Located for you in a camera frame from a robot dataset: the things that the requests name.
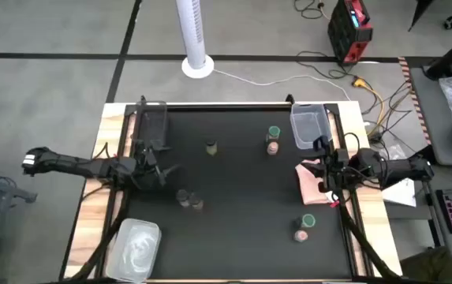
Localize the white red cable tag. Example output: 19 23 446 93
325 190 342 209

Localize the black chair leg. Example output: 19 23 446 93
408 0 435 32

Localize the black cable bundle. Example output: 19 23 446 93
361 78 414 144

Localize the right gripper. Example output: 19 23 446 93
300 149 354 195

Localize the black cable sleeve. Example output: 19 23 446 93
338 196 400 282
67 185 130 282

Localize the white power cable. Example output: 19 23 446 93
212 69 353 102

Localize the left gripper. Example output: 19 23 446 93
130 148 181 190

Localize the white tower fan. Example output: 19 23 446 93
174 0 215 79

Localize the white paper sheet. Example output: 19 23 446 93
381 177 418 208

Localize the red black power station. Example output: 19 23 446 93
327 0 374 65

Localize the green-lid glass spice jar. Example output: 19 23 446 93
295 213 316 230
265 125 282 143

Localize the clear plastic bin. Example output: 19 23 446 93
135 100 170 149
290 103 334 151

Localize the pink cloth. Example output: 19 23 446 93
294 157 335 206

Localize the black table mat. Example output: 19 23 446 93
125 108 353 280

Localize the yellow extension cable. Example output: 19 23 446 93
352 77 387 135

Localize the black floor cable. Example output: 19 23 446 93
295 50 359 80
293 0 326 20

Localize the black table frame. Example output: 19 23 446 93
93 94 372 284

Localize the person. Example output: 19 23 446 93
398 246 452 284

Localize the hazard-striped floor mat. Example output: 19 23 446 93
397 56 434 146

